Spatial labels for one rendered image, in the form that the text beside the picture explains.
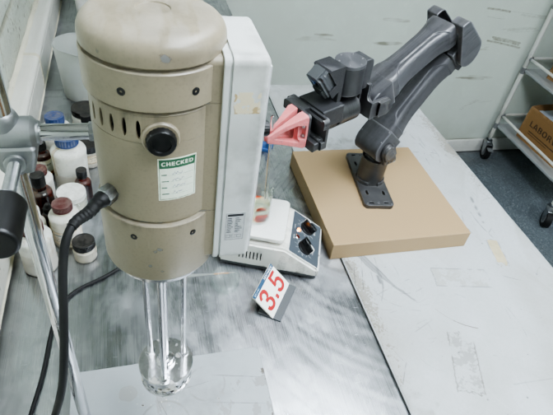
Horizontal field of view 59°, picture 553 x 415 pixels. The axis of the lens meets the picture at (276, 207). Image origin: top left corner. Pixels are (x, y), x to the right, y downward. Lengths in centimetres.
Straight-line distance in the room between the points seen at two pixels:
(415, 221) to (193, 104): 85
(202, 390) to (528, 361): 60
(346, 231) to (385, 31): 172
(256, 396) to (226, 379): 6
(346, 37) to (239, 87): 223
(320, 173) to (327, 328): 41
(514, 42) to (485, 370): 234
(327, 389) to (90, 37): 68
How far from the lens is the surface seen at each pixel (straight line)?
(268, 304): 92
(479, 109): 323
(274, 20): 242
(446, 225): 116
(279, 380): 86
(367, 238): 105
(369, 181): 117
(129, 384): 84
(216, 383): 84
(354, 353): 92
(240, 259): 98
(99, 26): 34
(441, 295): 107
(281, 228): 96
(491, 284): 115
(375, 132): 110
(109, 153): 39
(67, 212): 99
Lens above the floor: 165
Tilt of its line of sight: 41 degrees down
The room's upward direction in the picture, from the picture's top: 10 degrees clockwise
